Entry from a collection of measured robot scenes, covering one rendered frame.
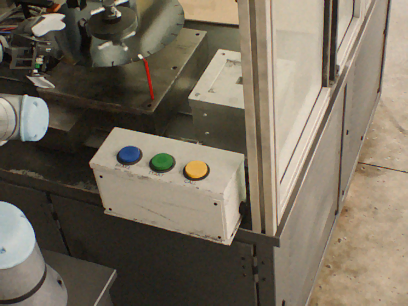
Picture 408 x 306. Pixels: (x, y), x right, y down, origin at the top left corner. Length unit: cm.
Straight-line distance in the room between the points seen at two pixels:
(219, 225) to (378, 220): 115
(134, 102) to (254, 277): 46
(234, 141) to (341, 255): 90
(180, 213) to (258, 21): 46
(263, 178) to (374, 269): 107
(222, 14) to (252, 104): 85
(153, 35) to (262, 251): 53
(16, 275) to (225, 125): 54
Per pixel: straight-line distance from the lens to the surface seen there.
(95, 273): 136
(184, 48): 168
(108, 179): 136
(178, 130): 159
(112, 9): 158
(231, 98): 143
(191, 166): 128
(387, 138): 268
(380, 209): 242
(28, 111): 116
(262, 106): 113
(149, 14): 163
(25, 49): 135
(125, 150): 134
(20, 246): 117
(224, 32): 190
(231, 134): 147
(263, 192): 129
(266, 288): 155
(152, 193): 133
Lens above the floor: 181
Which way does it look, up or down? 44 degrees down
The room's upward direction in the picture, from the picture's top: 7 degrees counter-clockwise
